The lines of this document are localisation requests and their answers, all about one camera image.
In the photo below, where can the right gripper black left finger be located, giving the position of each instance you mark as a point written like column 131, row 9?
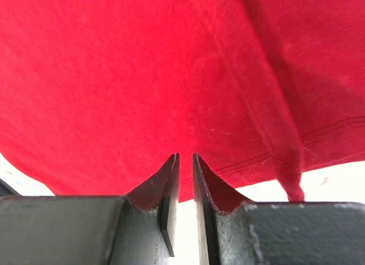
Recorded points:
column 38, row 227

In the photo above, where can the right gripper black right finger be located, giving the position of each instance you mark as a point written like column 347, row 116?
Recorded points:
column 233, row 229

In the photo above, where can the dark red t-shirt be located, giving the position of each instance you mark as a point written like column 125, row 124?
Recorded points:
column 96, row 94

